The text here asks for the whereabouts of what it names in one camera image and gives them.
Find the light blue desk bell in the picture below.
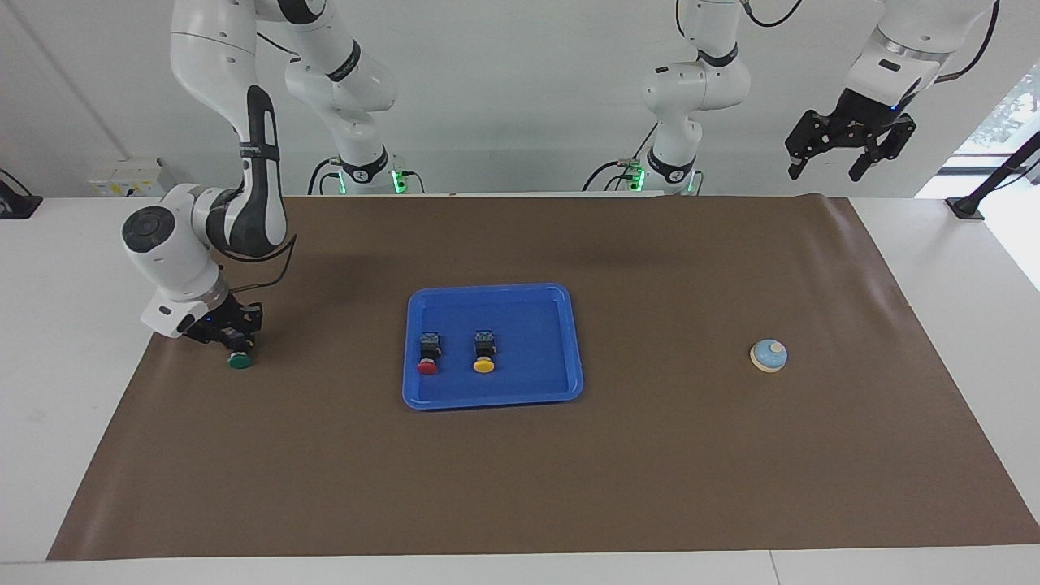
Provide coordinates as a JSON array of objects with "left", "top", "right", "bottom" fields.
[{"left": 749, "top": 338, "right": 789, "bottom": 374}]

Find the blue plastic tray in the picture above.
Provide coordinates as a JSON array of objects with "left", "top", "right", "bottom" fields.
[{"left": 402, "top": 283, "right": 585, "bottom": 410}]

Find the brown table mat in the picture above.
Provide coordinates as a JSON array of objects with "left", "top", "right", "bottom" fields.
[{"left": 46, "top": 193, "right": 1040, "bottom": 561}]

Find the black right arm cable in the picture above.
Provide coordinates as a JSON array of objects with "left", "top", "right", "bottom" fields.
[{"left": 213, "top": 236, "right": 297, "bottom": 293}]

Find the black camera stand pole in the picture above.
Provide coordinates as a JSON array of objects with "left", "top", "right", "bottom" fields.
[{"left": 945, "top": 130, "right": 1040, "bottom": 222}]

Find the black base cable bundle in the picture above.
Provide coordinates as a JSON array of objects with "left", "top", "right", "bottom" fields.
[
  {"left": 307, "top": 158, "right": 425, "bottom": 196},
  {"left": 583, "top": 122, "right": 659, "bottom": 193}
]

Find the white wall outlet box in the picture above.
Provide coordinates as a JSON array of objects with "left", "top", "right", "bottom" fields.
[{"left": 88, "top": 158, "right": 167, "bottom": 197}]

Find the black table clamp mount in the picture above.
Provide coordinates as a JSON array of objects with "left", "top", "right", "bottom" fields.
[{"left": 0, "top": 168, "right": 43, "bottom": 220}]

